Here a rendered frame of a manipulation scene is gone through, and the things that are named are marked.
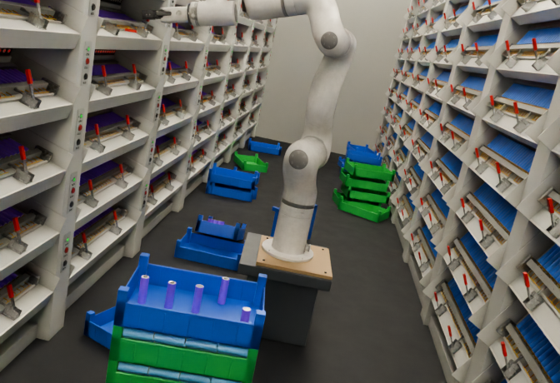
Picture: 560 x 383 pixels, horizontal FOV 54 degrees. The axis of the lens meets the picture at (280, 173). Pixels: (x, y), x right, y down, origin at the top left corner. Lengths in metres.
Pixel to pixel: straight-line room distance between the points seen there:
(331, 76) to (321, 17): 0.19
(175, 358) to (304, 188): 0.85
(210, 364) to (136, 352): 0.15
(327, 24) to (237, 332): 1.01
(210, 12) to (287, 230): 0.80
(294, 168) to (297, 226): 0.23
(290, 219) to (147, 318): 0.86
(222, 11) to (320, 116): 0.50
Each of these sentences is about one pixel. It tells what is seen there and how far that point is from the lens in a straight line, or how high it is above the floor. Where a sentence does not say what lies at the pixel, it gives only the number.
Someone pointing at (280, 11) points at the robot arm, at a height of 1.11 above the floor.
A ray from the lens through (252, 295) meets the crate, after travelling 1.34.
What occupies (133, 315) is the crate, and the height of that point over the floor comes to 0.43.
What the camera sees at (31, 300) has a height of 0.17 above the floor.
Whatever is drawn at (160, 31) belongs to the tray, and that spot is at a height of 0.96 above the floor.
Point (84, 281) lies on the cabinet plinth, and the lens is 2.14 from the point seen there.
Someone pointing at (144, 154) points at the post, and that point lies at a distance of 2.32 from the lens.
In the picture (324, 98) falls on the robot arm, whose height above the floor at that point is 0.86.
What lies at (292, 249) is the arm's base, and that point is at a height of 0.33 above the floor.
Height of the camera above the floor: 1.01
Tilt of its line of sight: 13 degrees down
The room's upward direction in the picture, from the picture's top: 11 degrees clockwise
